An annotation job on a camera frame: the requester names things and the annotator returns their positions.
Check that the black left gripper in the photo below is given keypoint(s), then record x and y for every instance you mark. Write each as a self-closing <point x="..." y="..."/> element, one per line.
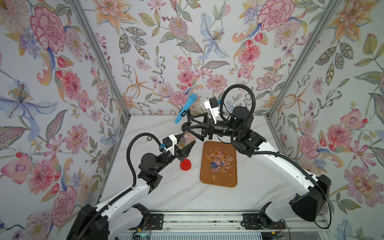
<point x="177" y="153"/>

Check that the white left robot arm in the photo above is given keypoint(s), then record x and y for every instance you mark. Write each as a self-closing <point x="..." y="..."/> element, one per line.
<point x="111" y="218"/>

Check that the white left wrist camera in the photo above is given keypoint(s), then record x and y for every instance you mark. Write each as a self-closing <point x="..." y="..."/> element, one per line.
<point x="169" y="144"/>

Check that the brown wooden tray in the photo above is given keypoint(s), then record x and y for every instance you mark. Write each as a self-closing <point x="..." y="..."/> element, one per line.
<point x="219" y="165"/>

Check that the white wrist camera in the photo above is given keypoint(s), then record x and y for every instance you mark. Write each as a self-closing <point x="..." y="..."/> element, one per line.
<point x="213" y="105"/>
<point x="169" y="144"/>

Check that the red jar lid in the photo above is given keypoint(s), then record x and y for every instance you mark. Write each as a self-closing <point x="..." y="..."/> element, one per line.
<point x="185" y="165"/>

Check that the small clear jar of candies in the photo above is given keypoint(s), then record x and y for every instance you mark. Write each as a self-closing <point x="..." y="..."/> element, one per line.
<point x="186" y="139"/>

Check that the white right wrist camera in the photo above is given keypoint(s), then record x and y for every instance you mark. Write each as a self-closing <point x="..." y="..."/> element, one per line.
<point x="213" y="105"/>

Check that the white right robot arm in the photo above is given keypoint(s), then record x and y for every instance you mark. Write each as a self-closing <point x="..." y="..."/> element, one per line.
<point x="310" y="192"/>

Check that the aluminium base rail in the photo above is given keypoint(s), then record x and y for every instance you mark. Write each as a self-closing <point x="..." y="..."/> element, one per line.
<point x="222" y="225"/>

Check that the aluminium frame post right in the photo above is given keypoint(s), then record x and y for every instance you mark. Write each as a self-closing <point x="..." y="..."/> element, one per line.
<point x="306" y="52"/>

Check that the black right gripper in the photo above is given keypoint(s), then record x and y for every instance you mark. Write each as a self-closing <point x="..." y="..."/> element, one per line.
<point x="205" y="128"/>

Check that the blue microphone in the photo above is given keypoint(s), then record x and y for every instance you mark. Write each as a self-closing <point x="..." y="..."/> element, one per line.
<point x="191" y="100"/>

